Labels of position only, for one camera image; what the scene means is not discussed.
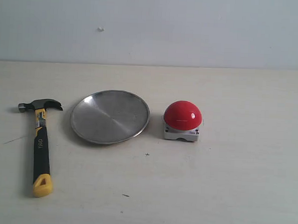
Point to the black yellow claw hammer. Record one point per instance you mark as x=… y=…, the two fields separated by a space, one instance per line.
x=42 y=182

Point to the round metal plate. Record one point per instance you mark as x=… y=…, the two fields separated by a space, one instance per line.
x=109 y=117

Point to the red dome push button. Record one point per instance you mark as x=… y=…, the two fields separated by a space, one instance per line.
x=182 y=120

